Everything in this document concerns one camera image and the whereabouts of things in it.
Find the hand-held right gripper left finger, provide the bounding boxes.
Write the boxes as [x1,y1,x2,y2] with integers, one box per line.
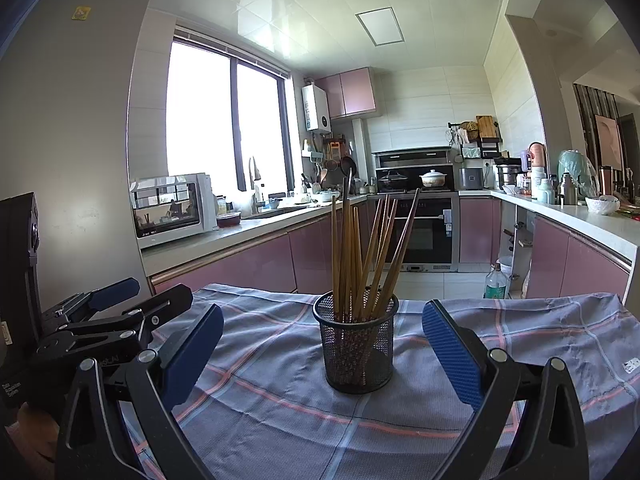
[55,302,225,480]

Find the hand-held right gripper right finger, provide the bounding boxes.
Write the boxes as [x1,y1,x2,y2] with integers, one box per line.
[421,299,591,480]

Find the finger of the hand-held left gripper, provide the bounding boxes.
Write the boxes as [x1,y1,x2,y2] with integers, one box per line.
[42,277,141,329]
[30,284,193,366]

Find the black mesh holder cup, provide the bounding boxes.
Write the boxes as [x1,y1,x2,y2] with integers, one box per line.
[312,288,400,394]

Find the bundle of wooden chopsticks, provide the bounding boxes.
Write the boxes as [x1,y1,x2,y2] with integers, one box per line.
[330,170,422,323]

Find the person's left hand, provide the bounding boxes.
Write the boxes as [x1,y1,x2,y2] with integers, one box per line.
[5,402,61,461]

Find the plastic cooking oil bottle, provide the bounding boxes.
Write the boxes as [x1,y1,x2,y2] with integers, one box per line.
[483,262,510,301]

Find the pink base cabinet run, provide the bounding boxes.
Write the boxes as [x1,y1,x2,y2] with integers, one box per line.
[147,197,371,296]
[459,195,632,301]

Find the white countertop oven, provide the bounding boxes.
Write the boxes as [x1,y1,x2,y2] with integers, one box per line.
[130,172,220,251]

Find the grey checked cloth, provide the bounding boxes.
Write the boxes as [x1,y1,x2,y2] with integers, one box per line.
[120,282,640,480]

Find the black built-in oven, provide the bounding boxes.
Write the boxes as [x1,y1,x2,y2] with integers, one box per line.
[367,195,460,273]

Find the steel sink faucet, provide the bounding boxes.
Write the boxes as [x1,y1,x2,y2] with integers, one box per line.
[248,156,263,216]

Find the grey refrigerator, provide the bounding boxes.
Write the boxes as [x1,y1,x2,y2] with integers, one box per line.
[0,0,161,306]

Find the silver rice cooker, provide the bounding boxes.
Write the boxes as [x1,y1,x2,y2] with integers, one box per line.
[459,167,485,192]

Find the black lidded wok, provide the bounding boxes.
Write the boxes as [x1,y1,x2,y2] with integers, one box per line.
[376,169,411,191]

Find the large kitchen window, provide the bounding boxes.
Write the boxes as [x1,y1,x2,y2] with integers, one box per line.
[165,30,293,198]

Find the stainless steel pot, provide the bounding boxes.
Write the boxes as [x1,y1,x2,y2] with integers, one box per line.
[495,162,523,190]

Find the white plastic jug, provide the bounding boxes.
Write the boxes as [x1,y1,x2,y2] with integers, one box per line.
[530,167,556,204]

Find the stainless steel thermos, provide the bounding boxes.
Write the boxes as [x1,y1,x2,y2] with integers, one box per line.
[557,172,578,206]

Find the integrated stove hood unit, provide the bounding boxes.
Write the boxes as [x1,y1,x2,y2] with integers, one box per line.
[372,147,458,193]

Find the white bowl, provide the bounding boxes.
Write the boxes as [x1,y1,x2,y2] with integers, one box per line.
[585,196,621,216]

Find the green plastic covered appliance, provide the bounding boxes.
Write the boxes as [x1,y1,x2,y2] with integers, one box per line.
[557,150,598,198]

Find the ceiling light panel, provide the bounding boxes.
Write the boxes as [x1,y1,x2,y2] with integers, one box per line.
[355,6,405,47]

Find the black wall storage rack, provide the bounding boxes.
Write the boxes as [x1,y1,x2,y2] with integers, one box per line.
[447,115,502,161]

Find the white wall water heater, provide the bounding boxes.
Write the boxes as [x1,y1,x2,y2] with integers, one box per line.
[301,85,332,134]

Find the framed wall picture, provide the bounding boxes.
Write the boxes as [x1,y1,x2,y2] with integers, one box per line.
[594,114,623,171]

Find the pink wall cabinets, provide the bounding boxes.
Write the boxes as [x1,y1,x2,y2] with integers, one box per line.
[315,66,377,121]

